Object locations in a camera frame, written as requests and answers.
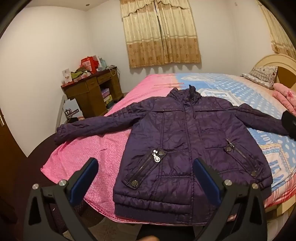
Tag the white card box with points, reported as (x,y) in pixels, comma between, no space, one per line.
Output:
(67,75)

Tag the brown wooden desk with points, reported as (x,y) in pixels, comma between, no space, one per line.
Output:
(87,90)

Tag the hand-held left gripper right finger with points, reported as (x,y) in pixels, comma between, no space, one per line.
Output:
(208,183)

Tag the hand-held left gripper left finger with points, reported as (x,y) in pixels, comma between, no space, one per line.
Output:
(83,179)

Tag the beige patterned curtain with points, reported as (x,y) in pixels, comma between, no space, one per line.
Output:
(161,34)
(279,39)

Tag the blue patterned blanket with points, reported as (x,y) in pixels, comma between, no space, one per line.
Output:
(242,92)

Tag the stack of boxes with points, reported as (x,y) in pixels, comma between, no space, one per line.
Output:
(106,98)

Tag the brown wooden door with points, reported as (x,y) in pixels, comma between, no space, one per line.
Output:
(9,139)

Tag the white printed bag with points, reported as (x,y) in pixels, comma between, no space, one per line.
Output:
(71,111)

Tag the patterned pillow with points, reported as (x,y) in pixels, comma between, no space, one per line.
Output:
(261,75)

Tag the purple padded jacket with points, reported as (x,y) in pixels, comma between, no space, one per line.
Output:
(173,139)

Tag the green cloth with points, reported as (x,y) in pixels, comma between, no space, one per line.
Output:
(77,75)

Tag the cream bed headboard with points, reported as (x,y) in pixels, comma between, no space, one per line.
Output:
(270,59)

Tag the pink folded cloth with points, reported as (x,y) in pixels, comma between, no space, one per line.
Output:
(286,95)

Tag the red gift box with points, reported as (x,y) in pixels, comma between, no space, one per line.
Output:
(89,63)

